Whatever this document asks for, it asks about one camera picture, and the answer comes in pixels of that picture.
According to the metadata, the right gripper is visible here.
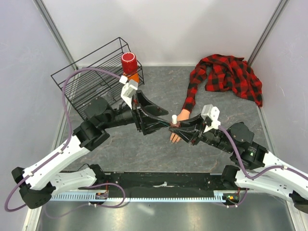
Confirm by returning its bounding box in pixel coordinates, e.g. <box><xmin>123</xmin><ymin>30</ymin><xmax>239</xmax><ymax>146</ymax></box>
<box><xmin>169</xmin><ymin>112</ymin><xmax>234</xmax><ymax>153</ymax></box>

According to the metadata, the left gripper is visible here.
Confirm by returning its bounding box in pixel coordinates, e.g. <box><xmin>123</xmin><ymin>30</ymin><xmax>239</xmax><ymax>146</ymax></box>
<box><xmin>102</xmin><ymin>90</ymin><xmax>172</xmax><ymax>135</ymax></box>

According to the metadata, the glitter nail polish bottle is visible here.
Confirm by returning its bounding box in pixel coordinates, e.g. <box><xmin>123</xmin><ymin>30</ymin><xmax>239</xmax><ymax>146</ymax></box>
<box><xmin>170</xmin><ymin>121</ymin><xmax>180</xmax><ymax>128</ymax></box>

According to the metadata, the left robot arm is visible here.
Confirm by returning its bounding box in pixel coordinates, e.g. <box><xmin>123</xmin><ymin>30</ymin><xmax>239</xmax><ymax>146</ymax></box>
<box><xmin>12</xmin><ymin>90</ymin><xmax>170</xmax><ymax>209</ymax></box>

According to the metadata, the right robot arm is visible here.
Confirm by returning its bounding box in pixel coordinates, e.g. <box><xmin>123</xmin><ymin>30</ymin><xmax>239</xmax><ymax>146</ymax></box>
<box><xmin>169</xmin><ymin>115</ymin><xmax>308</xmax><ymax>213</ymax></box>

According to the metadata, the mannequin hand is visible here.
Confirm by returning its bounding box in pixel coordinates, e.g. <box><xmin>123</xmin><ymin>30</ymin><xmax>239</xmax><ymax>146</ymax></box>
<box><xmin>170</xmin><ymin>109</ymin><xmax>191</xmax><ymax>143</ymax></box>

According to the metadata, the orange cup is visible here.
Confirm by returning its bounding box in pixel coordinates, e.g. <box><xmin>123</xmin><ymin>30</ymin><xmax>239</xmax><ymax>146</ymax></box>
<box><xmin>126</xmin><ymin>72</ymin><xmax>140</xmax><ymax>83</ymax></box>

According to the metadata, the clear plastic cup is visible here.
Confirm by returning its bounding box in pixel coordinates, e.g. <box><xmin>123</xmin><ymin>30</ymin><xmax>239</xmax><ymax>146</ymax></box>
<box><xmin>96</xmin><ymin>86</ymin><xmax>115</xmax><ymax>102</ymax></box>

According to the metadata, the red cup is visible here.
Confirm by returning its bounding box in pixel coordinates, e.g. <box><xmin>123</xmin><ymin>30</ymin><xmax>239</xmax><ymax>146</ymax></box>
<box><xmin>121</xmin><ymin>52</ymin><xmax>138</xmax><ymax>74</ymax></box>

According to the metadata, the red plaid shirt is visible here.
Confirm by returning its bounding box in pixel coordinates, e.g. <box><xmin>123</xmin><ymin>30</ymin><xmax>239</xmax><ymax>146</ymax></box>
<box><xmin>182</xmin><ymin>54</ymin><xmax>263</xmax><ymax>112</ymax></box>

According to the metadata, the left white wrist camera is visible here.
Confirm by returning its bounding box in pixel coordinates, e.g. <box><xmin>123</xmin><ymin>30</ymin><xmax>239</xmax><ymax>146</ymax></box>
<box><xmin>119</xmin><ymin>75</ymin><xmax>138</xmax><ymax>109</ymax></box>

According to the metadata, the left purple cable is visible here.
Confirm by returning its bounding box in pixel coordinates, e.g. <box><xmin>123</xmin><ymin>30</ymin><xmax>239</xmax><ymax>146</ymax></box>
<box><xmin>4</xmin><ymin>67</ymin><xmax>121</xmax><ymax>213</ymax></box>

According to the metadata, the purple cable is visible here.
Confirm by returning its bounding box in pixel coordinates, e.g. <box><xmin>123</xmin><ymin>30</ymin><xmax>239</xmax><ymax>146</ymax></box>
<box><xmin>218</xmin><ymin>125</ymin><xmax>308</xmax><ymax>183</ymax></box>
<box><xmin>4</xmin><ymin>67</ymin><xmax>121</xmax><ymax>213</ymax></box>

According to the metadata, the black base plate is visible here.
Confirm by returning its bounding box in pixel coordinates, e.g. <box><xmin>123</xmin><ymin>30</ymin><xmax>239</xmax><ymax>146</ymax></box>
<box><xmin>94</xmin><ymin>172</ymin><xmax>238</xmax><ymax>197</ymax></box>

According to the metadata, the black wire rack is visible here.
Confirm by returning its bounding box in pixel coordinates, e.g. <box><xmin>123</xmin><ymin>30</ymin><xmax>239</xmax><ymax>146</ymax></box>
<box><xmin>51</xmin><ymin>37</ymin><xmax>131</xmax><ymax>120</ymax></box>

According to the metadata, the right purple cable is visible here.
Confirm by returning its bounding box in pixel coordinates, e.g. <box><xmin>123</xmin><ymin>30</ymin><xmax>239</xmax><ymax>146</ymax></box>
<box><xmin>218</xmin><ymin>125</ymin><xmax>308</xmax><ymax>183</ymax></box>

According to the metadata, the slotted cable duct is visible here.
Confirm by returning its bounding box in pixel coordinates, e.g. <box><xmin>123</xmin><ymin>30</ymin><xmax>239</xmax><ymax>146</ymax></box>
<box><xmin>50</xmin><ymin>191</ymin><xmax>227</xmax><ymax>203</ymax></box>

